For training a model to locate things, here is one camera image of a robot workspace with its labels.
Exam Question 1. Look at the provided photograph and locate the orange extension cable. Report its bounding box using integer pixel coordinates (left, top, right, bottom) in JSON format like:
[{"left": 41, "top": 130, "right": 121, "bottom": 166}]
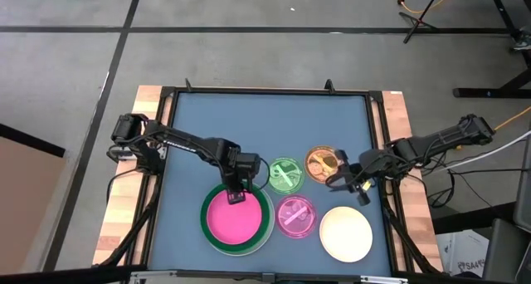
[{"left": 386, "top": 0, "right": 460, "bottom": 15}]

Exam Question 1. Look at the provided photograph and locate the small translucent orange plate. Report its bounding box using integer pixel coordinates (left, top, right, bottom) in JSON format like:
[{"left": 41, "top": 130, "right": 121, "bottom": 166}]
[{"left": 304, "top": 145, "right": 342, "bottom": 184}]

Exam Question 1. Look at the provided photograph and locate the white cable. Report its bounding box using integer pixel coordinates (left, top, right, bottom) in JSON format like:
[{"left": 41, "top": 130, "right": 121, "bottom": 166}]
[{"left": 431, "top": 130, "right": 531, "bottom": 174}]

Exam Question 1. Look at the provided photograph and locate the blue table mat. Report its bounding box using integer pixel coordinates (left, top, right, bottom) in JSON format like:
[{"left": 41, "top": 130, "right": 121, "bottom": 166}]
[{"left": 148, "top": 91, "right": 393, "bottom": 277}]

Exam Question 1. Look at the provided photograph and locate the black cable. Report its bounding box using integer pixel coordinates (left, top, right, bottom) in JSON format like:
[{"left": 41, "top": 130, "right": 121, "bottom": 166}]
[
  {"left": 425, "top": 167, "right": 531, "bottom": 210},
  {"left": 105, "top": 167, "right": 140, "bottom": 204}
]

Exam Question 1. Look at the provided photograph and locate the black desk frame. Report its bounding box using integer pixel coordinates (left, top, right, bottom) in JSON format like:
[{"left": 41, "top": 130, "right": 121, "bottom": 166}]
[{"left": 417, "top": 0, "right": 531, "bottom": 99}]

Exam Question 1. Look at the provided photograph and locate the white cardboard box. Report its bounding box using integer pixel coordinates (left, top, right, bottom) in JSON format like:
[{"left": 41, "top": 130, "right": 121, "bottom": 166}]
[{"left": 435, "top": 228, "right": 493, "bottom": 277}]

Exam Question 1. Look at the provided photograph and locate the large green plate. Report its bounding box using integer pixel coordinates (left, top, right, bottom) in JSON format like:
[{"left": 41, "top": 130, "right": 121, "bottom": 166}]
[{"left": 200, "top": 182, "right": 275, "bottom": 257}]

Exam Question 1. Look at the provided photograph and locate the grey chair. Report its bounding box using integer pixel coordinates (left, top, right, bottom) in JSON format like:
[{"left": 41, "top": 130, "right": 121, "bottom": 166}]
[{"left": 482, "top": 217, "right": 531, "bottom": 283}]

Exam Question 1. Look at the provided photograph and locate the person's shoe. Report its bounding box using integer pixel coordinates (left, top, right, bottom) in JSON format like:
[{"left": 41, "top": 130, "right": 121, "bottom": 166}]
[{"left": 512, "top": 37, "right": 531, "bottom": 53}]

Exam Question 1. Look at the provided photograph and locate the black table frame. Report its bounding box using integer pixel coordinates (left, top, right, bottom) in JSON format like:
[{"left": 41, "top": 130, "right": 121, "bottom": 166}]
[{"left": 94, "top": 78, "right": 445, "bottom": 277}]

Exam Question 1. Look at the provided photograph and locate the small translucent green plate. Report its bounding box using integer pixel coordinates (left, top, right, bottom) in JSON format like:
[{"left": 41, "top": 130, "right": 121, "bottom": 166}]
[{"left": 267, "top": 156, "right": 306, "bottom": 195}]

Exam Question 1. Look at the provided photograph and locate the dark grey panel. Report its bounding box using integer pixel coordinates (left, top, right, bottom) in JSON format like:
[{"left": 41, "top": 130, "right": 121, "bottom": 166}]
[{"left": 513, "top": 125, "right": 531, "bottom": 223}]

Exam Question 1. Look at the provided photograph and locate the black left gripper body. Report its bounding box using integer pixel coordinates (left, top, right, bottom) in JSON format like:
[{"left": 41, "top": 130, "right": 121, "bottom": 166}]
[{"left": 223, "top": 147, "right": 263, "bottom": 193}]

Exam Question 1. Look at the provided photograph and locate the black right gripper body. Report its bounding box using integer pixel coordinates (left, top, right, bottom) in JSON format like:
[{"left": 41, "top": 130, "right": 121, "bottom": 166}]
[{"left": 344, "top": 149, "right": 377, "bottom": 207}]

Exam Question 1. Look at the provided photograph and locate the cream plastic plate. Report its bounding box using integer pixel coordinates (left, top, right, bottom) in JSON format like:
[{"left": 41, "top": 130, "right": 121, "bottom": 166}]
[{"left": 319, "top": 206, "right": 373, "bottom": 263}]

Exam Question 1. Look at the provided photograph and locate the small translucent pink plate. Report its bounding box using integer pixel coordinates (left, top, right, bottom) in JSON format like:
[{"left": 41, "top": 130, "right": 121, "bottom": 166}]
[{"left": 275, "top": 194, "right": 319, "bottom": 240}]

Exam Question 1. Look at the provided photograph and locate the dark green plastic plate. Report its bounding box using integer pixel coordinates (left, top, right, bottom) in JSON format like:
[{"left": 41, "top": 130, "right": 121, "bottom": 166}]
[{"left": 200, "top": 182, "right": 270, "bottom": 253}]

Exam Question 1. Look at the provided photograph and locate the brown board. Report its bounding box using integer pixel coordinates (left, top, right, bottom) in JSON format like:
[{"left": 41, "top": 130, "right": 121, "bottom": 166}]
[{"left": 0, "top": 124, "right": 66, "bottom": 277}]

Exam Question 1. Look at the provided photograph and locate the black tripod stand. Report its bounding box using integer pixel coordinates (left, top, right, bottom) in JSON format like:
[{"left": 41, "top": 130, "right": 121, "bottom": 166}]
[{"left": 398, "top": 0, "right": 447, "bottom": 44}]

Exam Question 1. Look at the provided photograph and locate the silver mount bar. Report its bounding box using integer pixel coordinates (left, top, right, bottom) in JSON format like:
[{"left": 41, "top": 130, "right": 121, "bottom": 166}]
[{"left": 129, "top": 269, "right": 410, "bottom": 284}]

